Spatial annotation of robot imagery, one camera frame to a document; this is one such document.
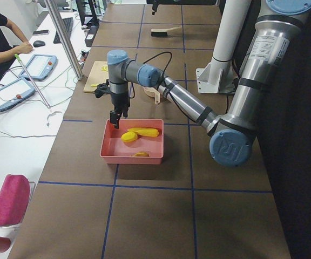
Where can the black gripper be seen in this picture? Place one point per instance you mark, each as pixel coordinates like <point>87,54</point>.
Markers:
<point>120,101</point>

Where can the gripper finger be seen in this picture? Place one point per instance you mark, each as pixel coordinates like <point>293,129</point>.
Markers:
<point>154,6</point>

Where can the yellow toy potato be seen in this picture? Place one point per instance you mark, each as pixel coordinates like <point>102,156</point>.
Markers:
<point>129,137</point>

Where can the beige hand brush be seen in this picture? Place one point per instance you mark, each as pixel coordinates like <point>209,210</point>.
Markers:
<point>161,33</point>

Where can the yellow toy corn cob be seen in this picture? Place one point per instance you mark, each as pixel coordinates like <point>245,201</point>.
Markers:
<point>144,131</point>

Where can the tan toy ginger root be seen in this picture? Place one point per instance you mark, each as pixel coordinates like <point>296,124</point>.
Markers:
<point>141,154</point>

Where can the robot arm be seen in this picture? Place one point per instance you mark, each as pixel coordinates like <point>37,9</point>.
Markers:
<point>231,134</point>

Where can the pink plastic bin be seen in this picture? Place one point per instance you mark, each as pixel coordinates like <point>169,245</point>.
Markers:
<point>115,151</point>

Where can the wooden cutting board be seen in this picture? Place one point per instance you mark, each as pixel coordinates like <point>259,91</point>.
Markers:
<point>96,76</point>

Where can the upper toy lemon slice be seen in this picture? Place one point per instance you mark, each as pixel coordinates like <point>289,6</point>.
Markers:
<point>104,68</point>

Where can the far blue teach pendant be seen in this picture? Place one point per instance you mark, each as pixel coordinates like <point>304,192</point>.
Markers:
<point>40,66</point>

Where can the blue teach pendant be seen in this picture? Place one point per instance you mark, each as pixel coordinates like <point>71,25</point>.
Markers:
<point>14,93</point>
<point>40,66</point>

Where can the black computer mouse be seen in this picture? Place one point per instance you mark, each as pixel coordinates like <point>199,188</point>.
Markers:
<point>39,43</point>

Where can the black smartphone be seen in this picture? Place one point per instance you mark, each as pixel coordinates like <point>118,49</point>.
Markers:
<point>40,32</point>

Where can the near blue teach pendant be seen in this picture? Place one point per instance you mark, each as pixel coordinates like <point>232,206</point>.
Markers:
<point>14,93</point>

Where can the silver rod green tip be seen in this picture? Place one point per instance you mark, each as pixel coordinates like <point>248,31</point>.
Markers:
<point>33,82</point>

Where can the magenta chair back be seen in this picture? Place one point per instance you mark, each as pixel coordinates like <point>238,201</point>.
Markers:
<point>14,198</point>

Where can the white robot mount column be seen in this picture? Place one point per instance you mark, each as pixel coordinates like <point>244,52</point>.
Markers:
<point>217,76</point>

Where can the aluminium frame post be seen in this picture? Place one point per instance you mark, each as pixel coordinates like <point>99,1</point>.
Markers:
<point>64,38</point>

